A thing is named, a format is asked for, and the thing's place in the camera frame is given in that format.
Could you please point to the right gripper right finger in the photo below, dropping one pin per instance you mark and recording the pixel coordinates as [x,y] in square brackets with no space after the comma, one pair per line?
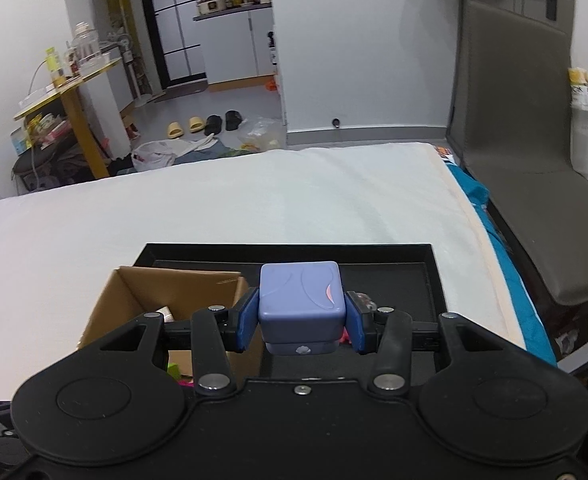
[386,334]

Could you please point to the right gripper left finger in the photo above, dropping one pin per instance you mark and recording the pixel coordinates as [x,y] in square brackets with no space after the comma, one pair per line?
[225,349]

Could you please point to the white plug charger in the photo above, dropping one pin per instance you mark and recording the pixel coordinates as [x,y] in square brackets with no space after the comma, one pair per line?
[167,315]

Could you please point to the green cube charger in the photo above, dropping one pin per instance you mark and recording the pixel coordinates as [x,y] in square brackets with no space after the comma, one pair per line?
[174,371]

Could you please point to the pink figurine toy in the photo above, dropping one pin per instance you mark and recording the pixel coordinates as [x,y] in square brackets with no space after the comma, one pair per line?
[186,383]

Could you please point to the purple cube charger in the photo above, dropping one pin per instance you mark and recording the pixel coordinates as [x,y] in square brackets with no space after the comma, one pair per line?
[301,309]

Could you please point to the cardboard box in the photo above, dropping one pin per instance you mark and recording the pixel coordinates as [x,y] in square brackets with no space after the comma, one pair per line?
[131,291]

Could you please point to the blue and red figurine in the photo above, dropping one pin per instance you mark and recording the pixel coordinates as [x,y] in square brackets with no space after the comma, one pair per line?
[359,321]

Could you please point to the black tray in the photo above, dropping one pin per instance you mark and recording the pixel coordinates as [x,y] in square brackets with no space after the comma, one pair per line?
[403,277]

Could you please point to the teal cloth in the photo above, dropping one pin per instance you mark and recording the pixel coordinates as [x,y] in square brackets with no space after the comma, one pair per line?
[535,337]

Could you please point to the white table cloth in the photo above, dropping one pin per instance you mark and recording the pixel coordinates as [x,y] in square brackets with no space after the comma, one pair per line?
[58,247]

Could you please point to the white plastic bag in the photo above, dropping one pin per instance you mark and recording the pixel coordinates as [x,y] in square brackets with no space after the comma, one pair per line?
[160,154]

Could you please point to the clear plastic bag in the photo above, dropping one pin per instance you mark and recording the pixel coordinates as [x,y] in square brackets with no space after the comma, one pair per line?
[262,134]

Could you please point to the yellow slipper left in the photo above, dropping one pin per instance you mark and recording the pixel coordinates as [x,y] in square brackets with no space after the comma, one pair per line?
[174,131]

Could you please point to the yellow slipper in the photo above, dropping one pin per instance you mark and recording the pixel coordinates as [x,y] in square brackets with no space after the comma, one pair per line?
[174,131]
[196,124]

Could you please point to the black slipper left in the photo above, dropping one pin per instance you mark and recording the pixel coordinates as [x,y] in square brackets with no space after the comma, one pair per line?
[213,125]

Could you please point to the black slipper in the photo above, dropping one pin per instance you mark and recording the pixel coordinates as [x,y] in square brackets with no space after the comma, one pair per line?
[213,125]
[232,120]

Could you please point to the yellow slipper right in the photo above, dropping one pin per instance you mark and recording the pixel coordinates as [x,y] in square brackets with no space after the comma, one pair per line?
[196,124]

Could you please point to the black slipper right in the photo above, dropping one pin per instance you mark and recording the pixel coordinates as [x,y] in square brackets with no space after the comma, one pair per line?
[232,120]

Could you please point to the grey chair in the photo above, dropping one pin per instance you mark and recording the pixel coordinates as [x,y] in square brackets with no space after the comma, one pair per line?
[511,126]

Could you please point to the yellow side table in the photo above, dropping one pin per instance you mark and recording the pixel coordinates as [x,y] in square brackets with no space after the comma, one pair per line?
[69,96]

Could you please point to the glass jar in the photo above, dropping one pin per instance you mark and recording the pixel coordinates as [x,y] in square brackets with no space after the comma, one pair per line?
[86,45]

